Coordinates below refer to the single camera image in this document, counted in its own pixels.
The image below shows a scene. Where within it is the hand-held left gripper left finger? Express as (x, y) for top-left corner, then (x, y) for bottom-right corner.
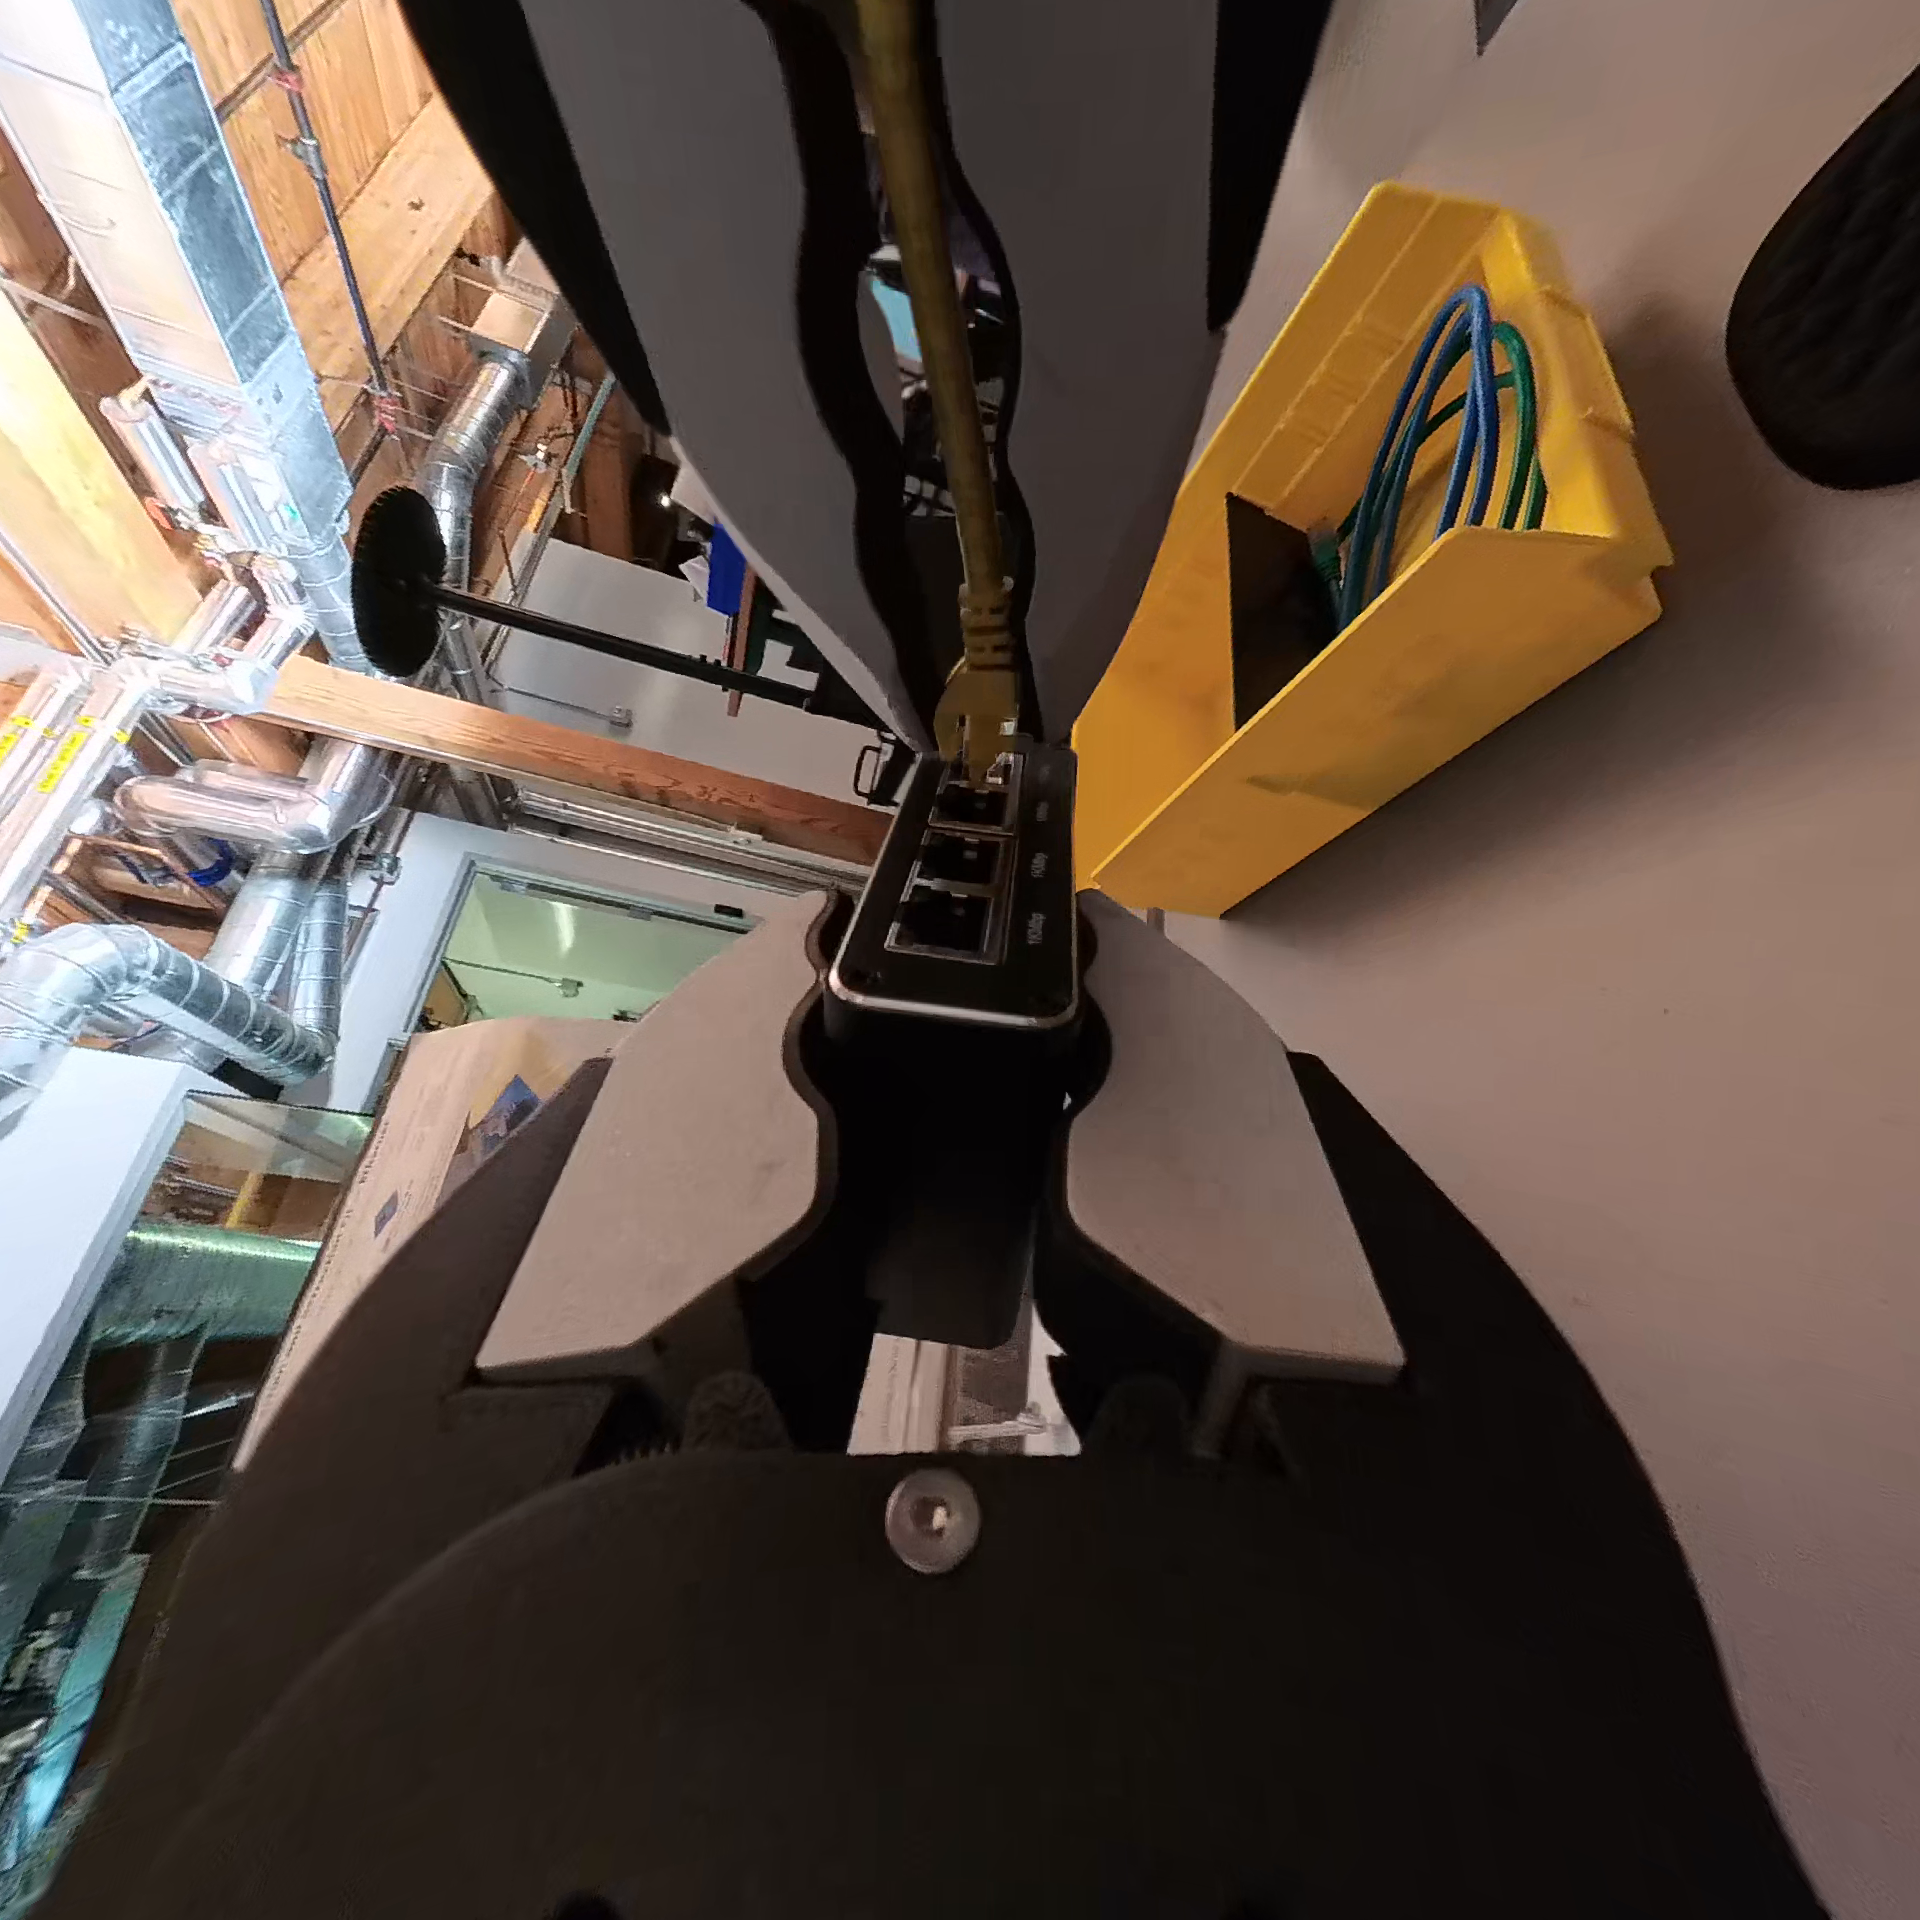
(478, 887), (846, 1381)

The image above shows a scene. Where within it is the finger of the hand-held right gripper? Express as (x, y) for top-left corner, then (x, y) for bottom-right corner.
(516, 0), (942, 751)
(938, 0), (1224, 743)

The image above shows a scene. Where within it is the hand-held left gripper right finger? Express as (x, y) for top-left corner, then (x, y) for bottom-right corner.
(1056, 895), (1409, 1384)

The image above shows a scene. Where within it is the yellow ethernet cable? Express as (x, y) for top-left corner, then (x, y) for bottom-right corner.
(856, 0), (1030, 794)

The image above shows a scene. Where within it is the black ethernet splitter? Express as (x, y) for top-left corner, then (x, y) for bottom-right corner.
(825, 733), (1085, 1348)

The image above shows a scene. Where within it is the green ethernet cable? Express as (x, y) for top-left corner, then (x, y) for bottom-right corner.
(1312, 324), (1549, 599)

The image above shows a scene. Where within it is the yellow plastic bin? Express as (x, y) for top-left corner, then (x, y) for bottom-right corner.
(1071, 178), (1674, 921)

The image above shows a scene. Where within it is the printed instruction sheet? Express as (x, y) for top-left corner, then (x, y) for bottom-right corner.
(270, 1015), (639, 1404)

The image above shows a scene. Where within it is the black pole stand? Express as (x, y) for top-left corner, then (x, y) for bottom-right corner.
(351, 487), (822, 707)

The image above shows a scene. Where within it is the silver ceiling ductwork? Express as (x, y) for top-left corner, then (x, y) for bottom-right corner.
(0, 0), (579, 1104)

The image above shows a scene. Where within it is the blue ethernet cable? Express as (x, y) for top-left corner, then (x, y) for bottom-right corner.
(1340, 283), (1503, 617)

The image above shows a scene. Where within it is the spiral duct behind glass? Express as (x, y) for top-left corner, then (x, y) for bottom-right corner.
(0, 1216), (331, 1503)

